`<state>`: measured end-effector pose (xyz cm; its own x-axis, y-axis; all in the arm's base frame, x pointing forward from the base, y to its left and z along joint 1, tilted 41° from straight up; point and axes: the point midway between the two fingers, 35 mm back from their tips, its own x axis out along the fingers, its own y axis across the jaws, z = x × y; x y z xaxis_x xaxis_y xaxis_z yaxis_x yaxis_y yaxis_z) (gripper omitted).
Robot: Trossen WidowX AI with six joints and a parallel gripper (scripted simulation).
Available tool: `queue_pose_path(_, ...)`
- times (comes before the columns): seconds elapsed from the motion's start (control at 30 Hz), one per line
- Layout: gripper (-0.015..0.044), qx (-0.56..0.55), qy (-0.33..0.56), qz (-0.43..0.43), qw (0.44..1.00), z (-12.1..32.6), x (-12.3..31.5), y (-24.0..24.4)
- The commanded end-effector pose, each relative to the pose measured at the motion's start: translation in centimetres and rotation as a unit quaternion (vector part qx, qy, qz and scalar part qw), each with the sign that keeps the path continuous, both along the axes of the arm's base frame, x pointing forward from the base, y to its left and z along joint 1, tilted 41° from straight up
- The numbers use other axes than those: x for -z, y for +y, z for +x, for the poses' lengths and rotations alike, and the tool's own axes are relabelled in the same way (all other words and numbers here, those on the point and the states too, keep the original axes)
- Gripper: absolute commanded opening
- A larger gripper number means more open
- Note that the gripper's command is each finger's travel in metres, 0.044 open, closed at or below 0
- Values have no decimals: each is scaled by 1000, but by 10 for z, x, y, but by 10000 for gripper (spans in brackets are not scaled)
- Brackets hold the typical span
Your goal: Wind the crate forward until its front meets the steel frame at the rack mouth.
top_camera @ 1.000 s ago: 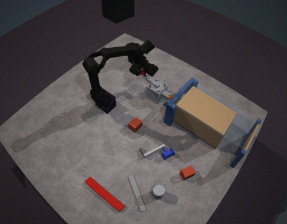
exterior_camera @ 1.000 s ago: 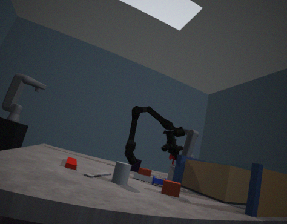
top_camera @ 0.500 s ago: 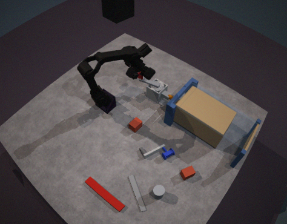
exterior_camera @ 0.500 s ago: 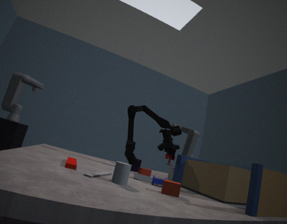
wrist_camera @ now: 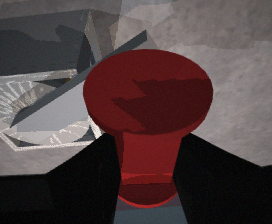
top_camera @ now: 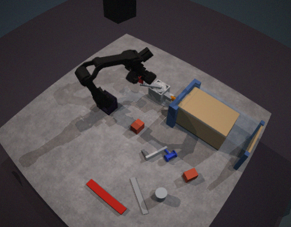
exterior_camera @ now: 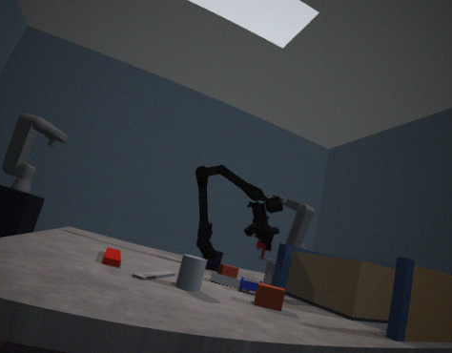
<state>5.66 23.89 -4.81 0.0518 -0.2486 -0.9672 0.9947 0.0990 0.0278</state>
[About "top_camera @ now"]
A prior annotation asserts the l-shaped crank handle with blue knob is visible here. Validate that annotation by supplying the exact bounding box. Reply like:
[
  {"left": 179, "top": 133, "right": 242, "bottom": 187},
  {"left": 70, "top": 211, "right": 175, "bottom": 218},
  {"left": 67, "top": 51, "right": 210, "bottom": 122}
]
[{"left": 141, "top": 146, "right": 177, "bottom": 162}]

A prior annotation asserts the reddish-brown box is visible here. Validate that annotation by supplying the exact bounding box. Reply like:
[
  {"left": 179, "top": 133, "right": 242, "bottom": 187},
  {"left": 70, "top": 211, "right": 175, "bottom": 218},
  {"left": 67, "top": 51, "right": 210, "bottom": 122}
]
[
  {"left": 183, "top": 168, "right": 198, "bottom": 183},
  {"left": 130, "top": 119, "right": 144, "bottom": 134}
]

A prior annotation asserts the red flat bar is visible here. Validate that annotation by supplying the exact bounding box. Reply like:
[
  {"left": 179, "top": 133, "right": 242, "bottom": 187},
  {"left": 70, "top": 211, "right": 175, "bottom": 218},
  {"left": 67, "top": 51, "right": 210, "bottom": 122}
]
[{"left": 86, "top": 179, "right": 127, "bottom": 214}]

